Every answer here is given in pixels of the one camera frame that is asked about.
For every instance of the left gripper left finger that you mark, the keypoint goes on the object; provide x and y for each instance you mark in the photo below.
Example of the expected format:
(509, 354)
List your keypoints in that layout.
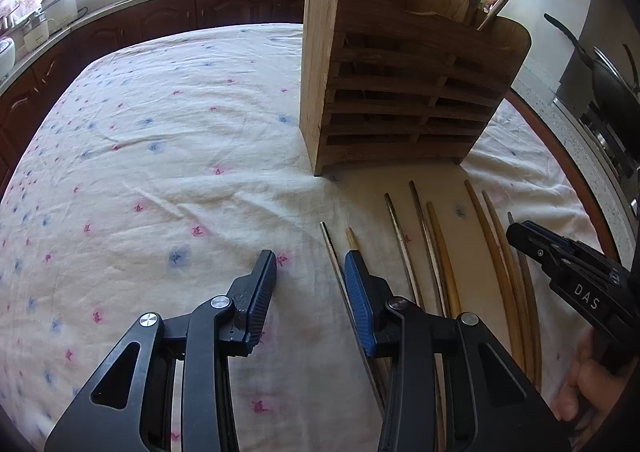
(126, 403)

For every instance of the black gas stove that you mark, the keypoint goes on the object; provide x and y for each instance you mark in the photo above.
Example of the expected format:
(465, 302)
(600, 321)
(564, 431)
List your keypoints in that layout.
(607, 147)

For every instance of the small white appliance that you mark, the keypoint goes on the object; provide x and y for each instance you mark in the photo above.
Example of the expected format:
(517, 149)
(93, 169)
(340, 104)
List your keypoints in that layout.
(35, 32)

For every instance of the carved bamboo chopstick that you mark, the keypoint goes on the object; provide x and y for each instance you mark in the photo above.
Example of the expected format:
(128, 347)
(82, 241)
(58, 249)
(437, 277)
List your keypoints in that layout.
(508, 300)
(531, 330)
(518, 293)

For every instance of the black wok pan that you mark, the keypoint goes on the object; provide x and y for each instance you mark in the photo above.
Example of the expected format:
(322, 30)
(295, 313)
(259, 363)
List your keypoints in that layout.
(616, 100)

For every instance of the wooden utensil holder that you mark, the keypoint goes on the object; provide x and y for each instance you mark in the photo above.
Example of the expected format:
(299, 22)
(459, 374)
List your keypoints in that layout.
(402, 80)

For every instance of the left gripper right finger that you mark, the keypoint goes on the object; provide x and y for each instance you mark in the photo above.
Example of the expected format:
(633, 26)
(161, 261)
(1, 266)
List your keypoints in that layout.
(491, 405)

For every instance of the tan wooden chopstick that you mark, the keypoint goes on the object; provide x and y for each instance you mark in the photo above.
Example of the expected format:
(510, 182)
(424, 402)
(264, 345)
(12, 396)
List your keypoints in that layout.
(450, 294)

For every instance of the dark brown chopstick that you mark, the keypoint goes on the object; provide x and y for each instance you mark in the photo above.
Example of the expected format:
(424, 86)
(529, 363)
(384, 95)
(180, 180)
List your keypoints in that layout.
(438, 287)

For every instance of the person's right hand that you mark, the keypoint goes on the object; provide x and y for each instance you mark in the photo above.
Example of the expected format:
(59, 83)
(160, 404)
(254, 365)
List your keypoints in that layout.
(590, 379)

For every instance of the white floral tablecloth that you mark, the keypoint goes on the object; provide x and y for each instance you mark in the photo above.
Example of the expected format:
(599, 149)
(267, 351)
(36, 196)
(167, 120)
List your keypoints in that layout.
(161, 174)

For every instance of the dark thin chopstick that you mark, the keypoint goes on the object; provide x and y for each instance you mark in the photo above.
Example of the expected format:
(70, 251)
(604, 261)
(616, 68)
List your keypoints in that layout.
(378, 391)

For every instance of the metal-tipped chopstick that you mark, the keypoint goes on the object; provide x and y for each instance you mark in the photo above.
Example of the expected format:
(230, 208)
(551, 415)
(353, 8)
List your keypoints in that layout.
(404, 253)

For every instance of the white red rice cooker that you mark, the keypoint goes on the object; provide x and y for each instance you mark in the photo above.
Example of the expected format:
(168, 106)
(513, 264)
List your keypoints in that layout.
(7, 57)

